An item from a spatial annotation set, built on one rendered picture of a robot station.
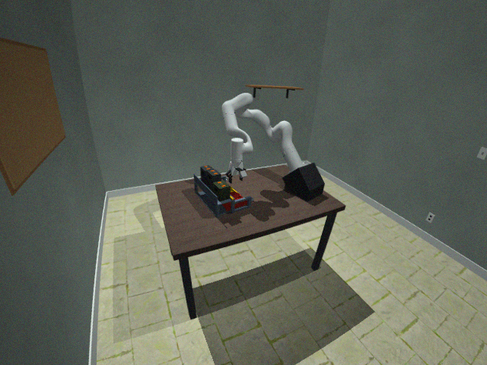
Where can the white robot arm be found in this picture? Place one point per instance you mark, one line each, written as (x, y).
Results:
(242, 144)

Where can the red open bin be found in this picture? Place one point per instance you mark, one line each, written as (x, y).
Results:
(236, 196)

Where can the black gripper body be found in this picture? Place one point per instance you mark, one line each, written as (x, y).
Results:
(234, 165)

